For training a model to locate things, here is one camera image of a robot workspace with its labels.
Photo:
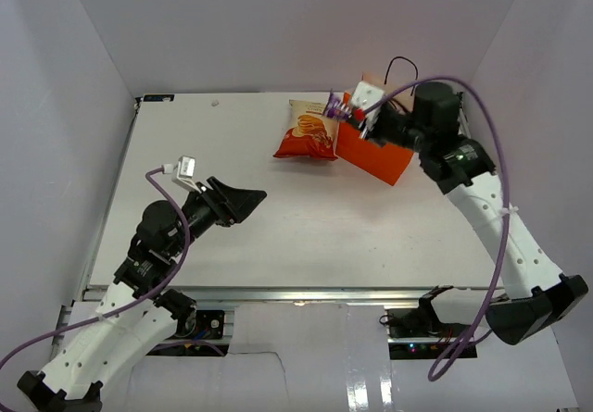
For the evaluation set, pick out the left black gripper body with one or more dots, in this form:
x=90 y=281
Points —
x=205 y=211

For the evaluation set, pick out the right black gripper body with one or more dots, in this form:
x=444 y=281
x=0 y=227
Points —
x=396 y=130

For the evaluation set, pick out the purple M&M's packet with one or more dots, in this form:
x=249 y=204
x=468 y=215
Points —
x=336 y=109

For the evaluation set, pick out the orange chips bag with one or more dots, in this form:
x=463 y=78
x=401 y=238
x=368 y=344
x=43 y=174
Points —
x=310 y=133

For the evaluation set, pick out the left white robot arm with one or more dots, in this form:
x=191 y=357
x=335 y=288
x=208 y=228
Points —
x=139 y=309

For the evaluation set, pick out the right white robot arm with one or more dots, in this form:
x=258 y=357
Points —
x=528 y=291

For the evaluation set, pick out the orange paper bag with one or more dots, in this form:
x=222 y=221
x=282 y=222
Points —
x=385 y=163

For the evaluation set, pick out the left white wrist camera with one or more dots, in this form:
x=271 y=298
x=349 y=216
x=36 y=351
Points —
x=182 y=173

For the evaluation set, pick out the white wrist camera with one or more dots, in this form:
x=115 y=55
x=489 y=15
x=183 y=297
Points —
x=182 y=173
x=366 y=101

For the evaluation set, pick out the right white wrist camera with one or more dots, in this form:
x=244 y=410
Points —
x=366 y=101

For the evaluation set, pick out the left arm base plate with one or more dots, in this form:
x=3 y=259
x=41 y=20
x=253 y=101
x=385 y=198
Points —
x=199 y=335

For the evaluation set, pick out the aluminium table frame rail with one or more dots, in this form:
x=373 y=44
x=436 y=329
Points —
x=279 y=294

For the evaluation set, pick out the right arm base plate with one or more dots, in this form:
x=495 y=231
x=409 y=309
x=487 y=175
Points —
x=424 y=331

